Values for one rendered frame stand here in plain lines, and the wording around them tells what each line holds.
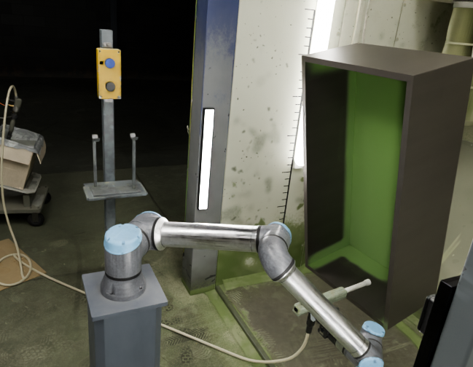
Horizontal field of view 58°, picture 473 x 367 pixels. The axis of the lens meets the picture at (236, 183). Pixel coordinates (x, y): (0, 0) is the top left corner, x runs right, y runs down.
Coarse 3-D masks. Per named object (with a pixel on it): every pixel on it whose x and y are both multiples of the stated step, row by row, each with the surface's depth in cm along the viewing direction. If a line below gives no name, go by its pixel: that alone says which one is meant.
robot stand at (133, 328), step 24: (144, 264) 201; (96, 288) 181; (96, 312) 167; (120, 312) 169; (144, 312) 175; (96, 336) 173; (120, 336) 175; (144, 336) 180; (96, 360) 178; (120, 360) 179; (144, 360) 185
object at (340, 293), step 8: (368, 280) 219; (336, 288) 210; (344, 288) 211; (352, 288) 213; (328, 296) 204; (336, 296) 206; (344, 296) 209; (296, 304) 197; (296, 312) 197; (304, 312) 197; (312, 328) 209
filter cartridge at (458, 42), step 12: (456, 0) 255; (468, 0) 247; (456, 12) 257; (468, 12) 251; (456, 24) 257; (468, 24) 251; (456, 36) 258; (468, 36) 253; (444, 48) 271; (456, 48) 258; (468, 48) 256; (468, 108) 266; (468, 120) 268
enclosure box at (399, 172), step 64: (320, 64) 183; (384, 64) 163; (448, 64) 154; (320, 128) 214; (384, 128) 209; (448, 128) 167; (320, 192) 231; (384, 192) 222; (448, 192) 184; (320, 256) 251; (384, 256) 238; (384, 320) 200
